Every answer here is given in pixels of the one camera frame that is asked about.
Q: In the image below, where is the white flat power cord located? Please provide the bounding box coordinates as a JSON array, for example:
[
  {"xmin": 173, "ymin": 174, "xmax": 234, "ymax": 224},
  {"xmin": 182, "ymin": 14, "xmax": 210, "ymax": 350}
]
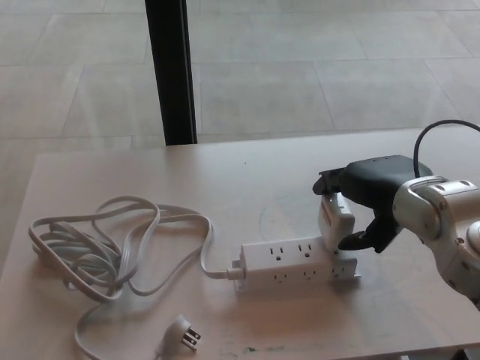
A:
[{"xmin": 28, "ymin": 194, "xmax": 247, "ymax": 360}]

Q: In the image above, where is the black window frame post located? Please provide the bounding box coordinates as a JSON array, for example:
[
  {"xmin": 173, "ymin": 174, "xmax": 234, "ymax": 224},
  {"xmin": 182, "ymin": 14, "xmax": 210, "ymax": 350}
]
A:
[{"xmin": 144, "ymin": 0, "xmax": 199, "ymax": 146}]

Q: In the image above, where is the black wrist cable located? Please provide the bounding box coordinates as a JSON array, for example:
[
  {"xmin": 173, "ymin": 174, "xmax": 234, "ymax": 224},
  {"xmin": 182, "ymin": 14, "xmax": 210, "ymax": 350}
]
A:
[{"xmin": 412, "ymin": 119, "xmax": 480, "ymax": 177}]

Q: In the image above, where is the white multi-outlet power strip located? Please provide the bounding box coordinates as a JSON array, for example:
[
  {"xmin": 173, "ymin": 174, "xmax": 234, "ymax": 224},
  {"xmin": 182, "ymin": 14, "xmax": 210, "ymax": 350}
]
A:
[{"xmin": 231, "ymin": 235, "xmax": 363, "ymax": 294}]

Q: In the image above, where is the white wall charger adapter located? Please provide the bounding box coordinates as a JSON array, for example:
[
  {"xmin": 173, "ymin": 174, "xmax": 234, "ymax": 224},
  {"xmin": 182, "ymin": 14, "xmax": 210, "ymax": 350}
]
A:
[{"xmin": 316, "ymin": 193, "xmax": 356, "ymax": 253}]

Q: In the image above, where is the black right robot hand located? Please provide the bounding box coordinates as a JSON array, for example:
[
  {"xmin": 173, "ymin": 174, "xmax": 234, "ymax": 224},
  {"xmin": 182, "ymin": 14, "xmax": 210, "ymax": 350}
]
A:
[{"xmin": 310, "ymin": 154, "xmax": 436, "ymax": 254}]

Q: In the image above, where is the white angled three-prong plug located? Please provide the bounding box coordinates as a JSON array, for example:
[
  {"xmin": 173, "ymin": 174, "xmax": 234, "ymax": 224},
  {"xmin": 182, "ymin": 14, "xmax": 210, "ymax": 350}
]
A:
[{"xmin": 155, "ymin": 313, "xmax": 203, "ymax": 356}]

